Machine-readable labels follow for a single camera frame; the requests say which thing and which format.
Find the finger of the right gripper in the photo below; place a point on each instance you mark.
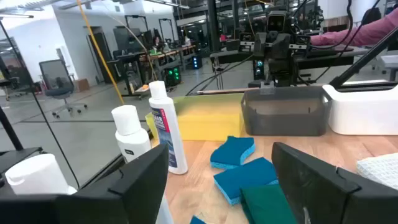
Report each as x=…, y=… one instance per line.
x=282, y=46
x=260, y=43

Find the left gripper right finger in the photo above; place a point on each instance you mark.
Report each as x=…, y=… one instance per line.
x=311, y=193

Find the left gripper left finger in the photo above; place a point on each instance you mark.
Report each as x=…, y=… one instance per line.
x=133, y=193

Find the dark green cloth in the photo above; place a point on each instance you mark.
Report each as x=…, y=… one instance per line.
x=267, y=205

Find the white bottle with blue label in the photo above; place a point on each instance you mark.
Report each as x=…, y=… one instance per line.
x=130, y=140
x=168, y=130
x=34, y=174

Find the blue kitchen sponge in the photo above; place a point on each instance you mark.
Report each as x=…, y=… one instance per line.
x=233, y=152
x=245, y=179

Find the grey waffle-weave towel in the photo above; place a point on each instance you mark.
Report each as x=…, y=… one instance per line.
x=379, y=169

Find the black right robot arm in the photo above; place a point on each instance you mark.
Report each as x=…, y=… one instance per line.
x=280, y=71

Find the person's forearm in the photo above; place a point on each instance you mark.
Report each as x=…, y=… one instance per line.
x=357, y=35

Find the black workstation desk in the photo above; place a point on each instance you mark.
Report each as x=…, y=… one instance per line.
x=326, y=59

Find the computer tower blue lights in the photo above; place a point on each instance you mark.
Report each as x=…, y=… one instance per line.
x=196, y=61

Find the grey translucent plastic bin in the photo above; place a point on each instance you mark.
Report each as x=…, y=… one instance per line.
x=286, y=124

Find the white plastic bin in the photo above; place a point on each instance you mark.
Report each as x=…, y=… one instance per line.
x=363, y=112

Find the yellow translucent plastic bin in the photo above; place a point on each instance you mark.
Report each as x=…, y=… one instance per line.
x=211, y=121

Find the wooden top desk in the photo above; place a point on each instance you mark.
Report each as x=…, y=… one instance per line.
x=168, y=54

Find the computer tower green lights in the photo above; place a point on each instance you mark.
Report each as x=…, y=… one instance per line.
x=173, y=76

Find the cardboard box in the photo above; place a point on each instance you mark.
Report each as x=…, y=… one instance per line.
x=82, y=84

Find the black mesh office chair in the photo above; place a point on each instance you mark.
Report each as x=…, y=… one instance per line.
x=57, y=81

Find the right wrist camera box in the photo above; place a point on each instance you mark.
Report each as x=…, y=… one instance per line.
x=276, y=22

